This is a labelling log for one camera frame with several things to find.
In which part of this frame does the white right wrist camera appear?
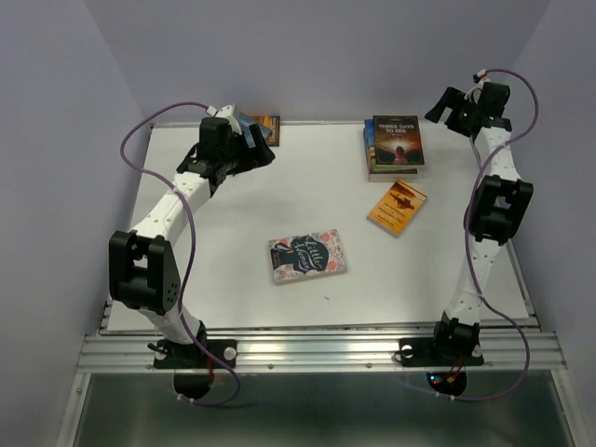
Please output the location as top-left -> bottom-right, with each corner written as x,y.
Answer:
465,69 -> 487,103

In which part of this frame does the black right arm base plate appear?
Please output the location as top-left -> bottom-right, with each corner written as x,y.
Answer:
393,337 -> 484,397

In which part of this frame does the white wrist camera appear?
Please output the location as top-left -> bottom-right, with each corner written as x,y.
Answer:
206,104 -> 242,134
465,69 -> 487,103

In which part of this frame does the Animal Farm blue book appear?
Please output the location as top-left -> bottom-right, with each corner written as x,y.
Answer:
363,118 -> 375,164

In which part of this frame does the Three Days to See book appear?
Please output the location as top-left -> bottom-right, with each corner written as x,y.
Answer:
372,115 -> 425,168

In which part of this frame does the Tale of Two Cities book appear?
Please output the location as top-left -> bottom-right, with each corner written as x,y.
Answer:
362,119 -> 418,182

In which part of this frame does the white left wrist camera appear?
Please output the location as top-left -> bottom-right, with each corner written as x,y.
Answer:
206,104 -> 242,134

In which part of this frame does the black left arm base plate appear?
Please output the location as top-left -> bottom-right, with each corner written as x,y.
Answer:
147,339 -> 224,400

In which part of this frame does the aluminium front rail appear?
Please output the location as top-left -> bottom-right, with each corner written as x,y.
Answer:
76,329 -> 567,374

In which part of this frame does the Little Women floral book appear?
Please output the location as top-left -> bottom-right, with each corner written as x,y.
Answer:
267,229 -> 348,285

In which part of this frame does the Nineteen Eighty Four blue book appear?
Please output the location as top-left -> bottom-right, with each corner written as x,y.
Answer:
235,112 -> 274,150

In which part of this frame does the Jane Eyre blue book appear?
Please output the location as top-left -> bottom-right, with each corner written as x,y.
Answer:
368,169 -> 418,183

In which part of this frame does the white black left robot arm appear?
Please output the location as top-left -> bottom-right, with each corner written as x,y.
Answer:
108,117 -> 275,369

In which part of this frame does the Huckleberry Finn orange book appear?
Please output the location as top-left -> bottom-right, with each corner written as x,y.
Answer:
367,180 -> 427,237

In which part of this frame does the dark orange book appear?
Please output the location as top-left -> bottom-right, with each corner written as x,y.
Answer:
247,115 -> 281,147

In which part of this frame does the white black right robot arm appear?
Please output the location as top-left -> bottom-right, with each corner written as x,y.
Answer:
412,82 -> 534,366

